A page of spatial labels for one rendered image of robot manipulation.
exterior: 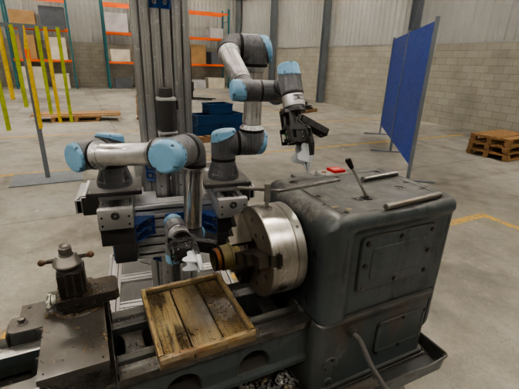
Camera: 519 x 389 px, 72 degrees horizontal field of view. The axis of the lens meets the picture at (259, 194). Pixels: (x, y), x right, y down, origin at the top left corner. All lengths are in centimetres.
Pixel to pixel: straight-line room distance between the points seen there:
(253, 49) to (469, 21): 1152
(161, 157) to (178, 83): 60
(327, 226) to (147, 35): 115
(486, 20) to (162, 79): 1145
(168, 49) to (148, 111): 29
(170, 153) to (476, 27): 1194
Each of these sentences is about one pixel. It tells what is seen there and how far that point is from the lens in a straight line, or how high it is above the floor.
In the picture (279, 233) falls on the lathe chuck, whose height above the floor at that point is 119.
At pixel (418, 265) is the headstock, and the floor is 101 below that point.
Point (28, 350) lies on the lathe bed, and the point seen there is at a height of 86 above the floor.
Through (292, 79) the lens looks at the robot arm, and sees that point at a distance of 121.
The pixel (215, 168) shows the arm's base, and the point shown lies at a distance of 169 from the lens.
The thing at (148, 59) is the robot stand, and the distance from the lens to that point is 176.
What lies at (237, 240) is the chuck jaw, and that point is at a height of 112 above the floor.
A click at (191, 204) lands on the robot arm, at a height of 116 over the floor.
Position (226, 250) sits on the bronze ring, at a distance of 118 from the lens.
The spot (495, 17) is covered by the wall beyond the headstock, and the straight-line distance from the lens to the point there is 1250.
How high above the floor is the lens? 170
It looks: 21 degrees down
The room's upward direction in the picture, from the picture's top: 2 degrees clockwise
